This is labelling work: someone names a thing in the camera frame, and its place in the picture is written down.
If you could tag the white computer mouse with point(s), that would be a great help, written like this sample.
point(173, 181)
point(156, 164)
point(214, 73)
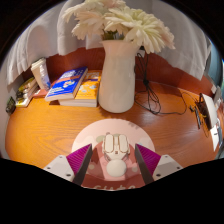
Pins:
point(115, 153)

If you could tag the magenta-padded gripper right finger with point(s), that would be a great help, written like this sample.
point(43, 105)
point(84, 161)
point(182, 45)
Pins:
point(149, 159)

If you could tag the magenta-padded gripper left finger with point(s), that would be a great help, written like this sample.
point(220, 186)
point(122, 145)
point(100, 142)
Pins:
point(78, 160)

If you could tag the dark green mug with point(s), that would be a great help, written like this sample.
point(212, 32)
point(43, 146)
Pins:
point(10, 106)

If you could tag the cream tumbler cup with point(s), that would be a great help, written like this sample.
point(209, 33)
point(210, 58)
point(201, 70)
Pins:
point(36, 71)

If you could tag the white electronic device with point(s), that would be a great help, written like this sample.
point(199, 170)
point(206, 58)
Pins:
point(210, 111)

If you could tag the yellow and black book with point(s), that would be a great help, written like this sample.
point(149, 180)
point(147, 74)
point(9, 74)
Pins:
point(26, 84)

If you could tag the orange book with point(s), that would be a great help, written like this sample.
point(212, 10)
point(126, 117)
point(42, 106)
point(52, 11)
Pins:
point(88, 90)

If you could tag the white ceramic vase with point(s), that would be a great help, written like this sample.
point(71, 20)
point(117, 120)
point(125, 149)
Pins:
point(118, 80)

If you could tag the white artificial flower bouquet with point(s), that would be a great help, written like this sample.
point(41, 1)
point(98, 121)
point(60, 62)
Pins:
point(133, 23)

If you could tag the blue book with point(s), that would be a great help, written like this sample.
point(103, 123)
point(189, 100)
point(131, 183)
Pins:
point(66, 83)

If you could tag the pink cartoon mouse pad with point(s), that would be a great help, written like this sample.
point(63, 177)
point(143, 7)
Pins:
point(96, 133)

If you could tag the white curtain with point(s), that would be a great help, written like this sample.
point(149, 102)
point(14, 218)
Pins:
point(36, 36)

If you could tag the red book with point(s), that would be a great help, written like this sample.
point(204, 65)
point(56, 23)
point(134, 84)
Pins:
point(40, 93)

